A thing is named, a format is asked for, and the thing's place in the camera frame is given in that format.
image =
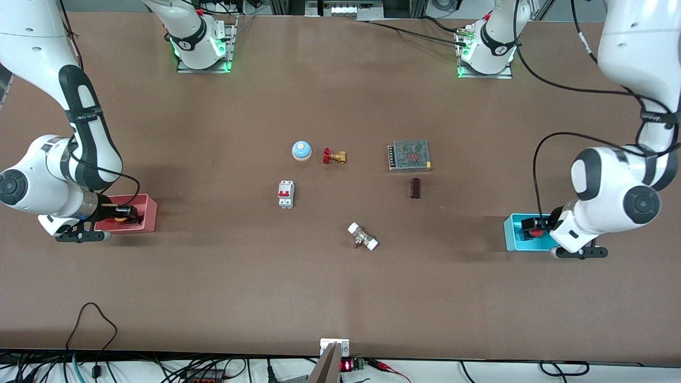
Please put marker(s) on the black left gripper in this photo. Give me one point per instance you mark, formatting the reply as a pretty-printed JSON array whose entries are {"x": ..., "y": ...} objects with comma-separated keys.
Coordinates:
[{"x": 544, "y": 222}]

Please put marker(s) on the red clip lead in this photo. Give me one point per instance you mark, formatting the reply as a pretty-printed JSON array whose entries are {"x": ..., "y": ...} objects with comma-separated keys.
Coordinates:
[{"x": 391, "y": 368}]

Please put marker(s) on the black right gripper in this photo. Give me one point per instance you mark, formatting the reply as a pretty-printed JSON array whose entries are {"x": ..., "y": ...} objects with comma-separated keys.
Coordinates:
[{"x": 108, "y": 211}]

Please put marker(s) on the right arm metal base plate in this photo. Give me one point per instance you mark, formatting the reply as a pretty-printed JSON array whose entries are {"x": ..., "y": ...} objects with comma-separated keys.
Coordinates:
[{"x": 230, "y": 53}]

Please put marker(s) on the grey camera mount bar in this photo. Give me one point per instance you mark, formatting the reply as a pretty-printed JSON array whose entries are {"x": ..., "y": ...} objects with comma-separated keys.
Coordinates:
[{"x": 327, "y": 367}]

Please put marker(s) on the white red circuit breaker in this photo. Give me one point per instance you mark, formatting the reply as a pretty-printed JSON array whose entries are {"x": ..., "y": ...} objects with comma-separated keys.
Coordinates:
[{"x": 285, "y": 194}]

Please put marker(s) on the pink plastic box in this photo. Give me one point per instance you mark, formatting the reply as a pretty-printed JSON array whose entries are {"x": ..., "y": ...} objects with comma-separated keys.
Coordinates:
[{"x": 149, "y": 213}]

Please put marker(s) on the yellow push button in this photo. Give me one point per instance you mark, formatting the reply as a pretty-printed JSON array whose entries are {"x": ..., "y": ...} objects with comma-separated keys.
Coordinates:
[{"x": 121, "y": 216}]

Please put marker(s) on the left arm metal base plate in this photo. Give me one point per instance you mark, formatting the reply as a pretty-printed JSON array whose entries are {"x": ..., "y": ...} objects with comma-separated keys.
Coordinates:
[{"x": 505, "y": 75}]

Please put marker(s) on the blue round bell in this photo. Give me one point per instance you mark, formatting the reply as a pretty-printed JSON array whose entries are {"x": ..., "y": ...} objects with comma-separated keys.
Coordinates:
[{"x": 301, "y": 150}]

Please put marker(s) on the dark brown block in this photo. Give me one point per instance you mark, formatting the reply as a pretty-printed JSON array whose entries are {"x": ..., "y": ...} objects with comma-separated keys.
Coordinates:
[{"x": 415, "y": 188}]

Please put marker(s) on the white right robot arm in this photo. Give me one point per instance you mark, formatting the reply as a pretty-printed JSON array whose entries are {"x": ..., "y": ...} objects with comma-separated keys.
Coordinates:
[{"x": 21, "y": 21}]

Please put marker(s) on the cyan plastic box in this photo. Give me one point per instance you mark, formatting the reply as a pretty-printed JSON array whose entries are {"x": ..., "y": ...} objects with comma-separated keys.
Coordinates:
[{"x": 513, "y": 239}]

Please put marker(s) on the aluminium frame rail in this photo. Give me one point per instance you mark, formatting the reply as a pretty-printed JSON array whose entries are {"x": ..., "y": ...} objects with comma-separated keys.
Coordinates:
[{"x": 351, "y": 8}]

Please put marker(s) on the red LED display module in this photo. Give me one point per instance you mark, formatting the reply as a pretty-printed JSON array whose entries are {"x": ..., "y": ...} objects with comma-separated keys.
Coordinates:
[{"x": 348, "y": 365}]

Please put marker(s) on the white pipe fitting valve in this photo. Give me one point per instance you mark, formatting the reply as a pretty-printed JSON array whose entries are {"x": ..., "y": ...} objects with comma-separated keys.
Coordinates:
[{"x": 363, "y": 236}]

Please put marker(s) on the metal mesh power supply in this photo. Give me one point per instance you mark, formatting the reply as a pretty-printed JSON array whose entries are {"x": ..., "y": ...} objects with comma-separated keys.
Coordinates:
[{"x": 409, "y": 155}]

